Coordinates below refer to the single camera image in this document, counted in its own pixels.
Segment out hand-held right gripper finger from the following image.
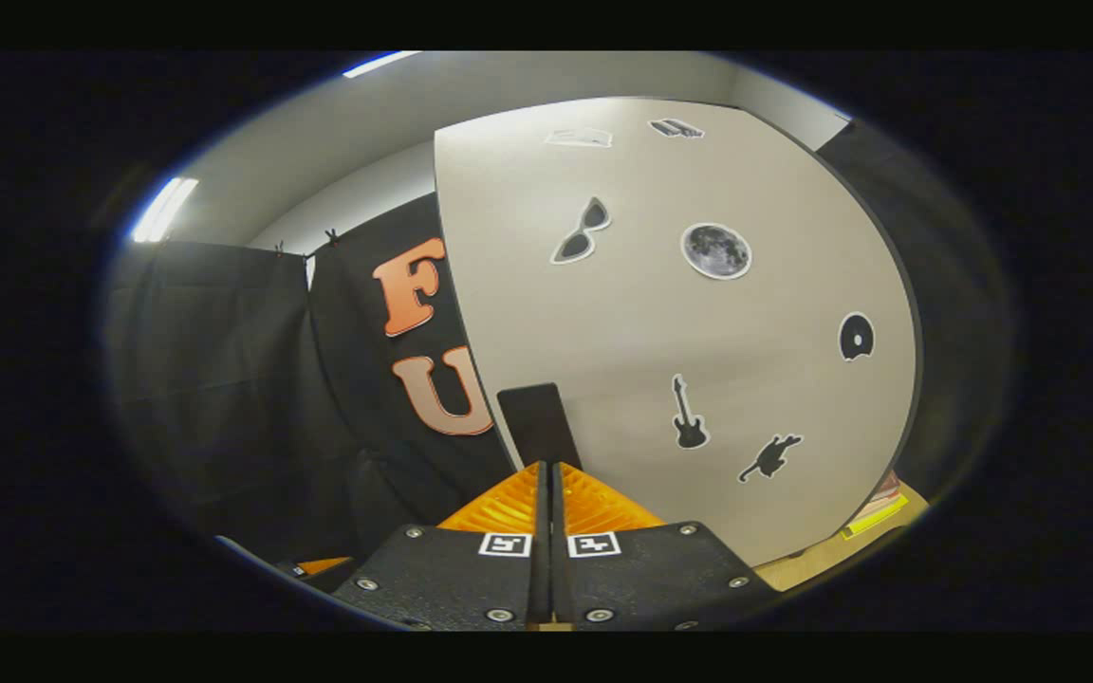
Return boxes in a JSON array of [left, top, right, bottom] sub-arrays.
[[551, 462, 782, 632], [330, 462, 550, 632]]

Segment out black cabinet door handle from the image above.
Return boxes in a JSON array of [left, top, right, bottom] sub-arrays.
[[496, 382, 584, 472]]

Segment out white cabinet door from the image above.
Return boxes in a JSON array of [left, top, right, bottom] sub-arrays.
[[433, 95, 925, 570]]

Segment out yellow thin book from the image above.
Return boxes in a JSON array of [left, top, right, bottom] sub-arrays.
[[841, 493, 911, 540]]

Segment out ceiling light panel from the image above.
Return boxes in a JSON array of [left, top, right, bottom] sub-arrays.
[[131, 176, 199, 244], [342, 51, 422, 79]]

